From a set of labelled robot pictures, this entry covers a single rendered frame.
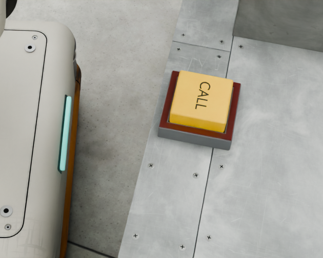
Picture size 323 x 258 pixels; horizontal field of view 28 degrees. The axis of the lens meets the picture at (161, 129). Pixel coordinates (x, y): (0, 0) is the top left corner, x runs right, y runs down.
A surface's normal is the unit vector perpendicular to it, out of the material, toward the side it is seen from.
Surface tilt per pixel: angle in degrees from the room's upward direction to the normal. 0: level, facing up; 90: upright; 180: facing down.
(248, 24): 90
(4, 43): 0
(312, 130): 0
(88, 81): 0
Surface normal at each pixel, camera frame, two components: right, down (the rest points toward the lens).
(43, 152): 0.34, -0.51
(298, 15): -0.19, 0.81
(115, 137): 0.05, -0.55
